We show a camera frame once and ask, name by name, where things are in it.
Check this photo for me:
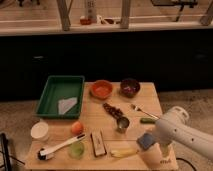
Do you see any purple bowl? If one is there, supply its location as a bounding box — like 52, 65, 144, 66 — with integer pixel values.
120, 78, 140, 98

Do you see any blue sponge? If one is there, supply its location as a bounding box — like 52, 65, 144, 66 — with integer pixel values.
137, 133, 155, 150

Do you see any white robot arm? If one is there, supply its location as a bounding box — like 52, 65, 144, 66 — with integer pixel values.
150, 106, 213, 162

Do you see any orange bowl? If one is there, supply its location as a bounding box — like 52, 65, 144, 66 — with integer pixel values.
90, 80, 113, 100

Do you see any brown grape bunch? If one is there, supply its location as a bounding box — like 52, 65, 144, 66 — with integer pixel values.
103, 103, 123, 119

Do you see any metal measuring cup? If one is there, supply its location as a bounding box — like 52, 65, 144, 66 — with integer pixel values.
116, 117, 130, 133

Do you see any green plastic tray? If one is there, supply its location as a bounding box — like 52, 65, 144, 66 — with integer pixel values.
36, 75, 85, 119

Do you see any grey folded cloth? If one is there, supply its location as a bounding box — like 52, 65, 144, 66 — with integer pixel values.
58, 97, 77, 115

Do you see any brown white eraser block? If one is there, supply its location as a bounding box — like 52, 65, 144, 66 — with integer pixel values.
91, 131, 107, 157

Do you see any orange fruit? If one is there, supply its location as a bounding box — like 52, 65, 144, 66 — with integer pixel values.
71, 121, 84, 135

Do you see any green chili pepper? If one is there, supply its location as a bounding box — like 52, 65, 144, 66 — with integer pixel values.
140, 118, 155, 124

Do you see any red object on shelf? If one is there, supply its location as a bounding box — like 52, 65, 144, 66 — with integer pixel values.
80, 16, 92, 25

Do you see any green cup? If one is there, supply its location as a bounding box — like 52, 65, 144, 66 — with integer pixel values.
68, 141, 84, 159

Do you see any white round container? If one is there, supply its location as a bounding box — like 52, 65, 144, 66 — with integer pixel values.
31, 122, 49, 141

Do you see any white dish brush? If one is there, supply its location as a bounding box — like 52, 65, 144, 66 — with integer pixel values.
37, 134, 86, 160

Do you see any black stand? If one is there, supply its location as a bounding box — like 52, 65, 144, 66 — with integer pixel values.
0, 133, 20, 171

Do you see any black cable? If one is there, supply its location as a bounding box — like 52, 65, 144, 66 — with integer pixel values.
175, 156, 199, 171

